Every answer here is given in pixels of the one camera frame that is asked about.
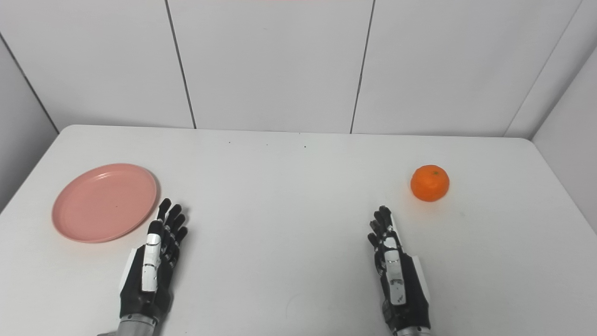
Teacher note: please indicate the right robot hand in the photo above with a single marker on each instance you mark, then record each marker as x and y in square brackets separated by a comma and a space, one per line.
[396, 275]

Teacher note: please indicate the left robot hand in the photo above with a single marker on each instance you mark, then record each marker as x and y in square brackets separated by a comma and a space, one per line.
[150, 261]

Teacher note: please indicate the pink plate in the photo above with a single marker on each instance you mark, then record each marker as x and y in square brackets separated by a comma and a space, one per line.
[104, 202]

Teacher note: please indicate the orange fruit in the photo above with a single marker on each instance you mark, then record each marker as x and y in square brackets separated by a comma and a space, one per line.
[429, 183]

